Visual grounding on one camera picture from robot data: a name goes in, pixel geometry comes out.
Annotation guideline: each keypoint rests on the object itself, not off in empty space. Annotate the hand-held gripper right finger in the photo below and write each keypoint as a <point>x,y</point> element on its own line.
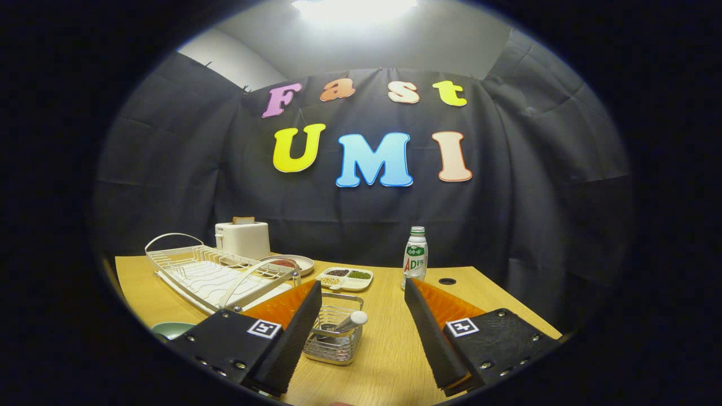
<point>431,344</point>

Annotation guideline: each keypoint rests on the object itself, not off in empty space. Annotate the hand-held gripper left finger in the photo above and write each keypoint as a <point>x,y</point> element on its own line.
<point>293,344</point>

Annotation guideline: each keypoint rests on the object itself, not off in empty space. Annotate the metal mesh basket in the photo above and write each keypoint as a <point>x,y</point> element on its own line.
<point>333,349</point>

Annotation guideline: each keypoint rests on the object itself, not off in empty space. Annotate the pale green plate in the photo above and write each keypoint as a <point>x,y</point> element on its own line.
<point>172,330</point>

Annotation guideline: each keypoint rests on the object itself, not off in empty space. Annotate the beige plate with meat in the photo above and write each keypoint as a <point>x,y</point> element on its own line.
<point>304,262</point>

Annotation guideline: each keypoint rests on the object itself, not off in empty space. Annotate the white divided bean dish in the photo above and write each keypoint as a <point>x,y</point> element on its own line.
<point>355,282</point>

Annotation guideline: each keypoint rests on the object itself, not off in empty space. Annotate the red meat piece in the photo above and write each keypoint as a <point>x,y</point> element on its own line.
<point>284,263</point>

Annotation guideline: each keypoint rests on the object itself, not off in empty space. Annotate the small white drink bottle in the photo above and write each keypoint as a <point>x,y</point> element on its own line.
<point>415,259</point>

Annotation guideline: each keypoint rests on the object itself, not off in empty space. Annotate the white toaster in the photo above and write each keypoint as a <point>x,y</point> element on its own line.
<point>245,239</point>

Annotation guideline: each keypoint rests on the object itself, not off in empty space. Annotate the brown bread slice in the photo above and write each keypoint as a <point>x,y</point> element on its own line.
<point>243,220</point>

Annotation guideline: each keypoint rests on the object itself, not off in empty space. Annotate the black backdrop cloth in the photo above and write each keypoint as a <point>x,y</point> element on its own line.
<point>350,214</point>

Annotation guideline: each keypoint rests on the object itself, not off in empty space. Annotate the large ceiling light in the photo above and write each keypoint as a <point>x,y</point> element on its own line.
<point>355,8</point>

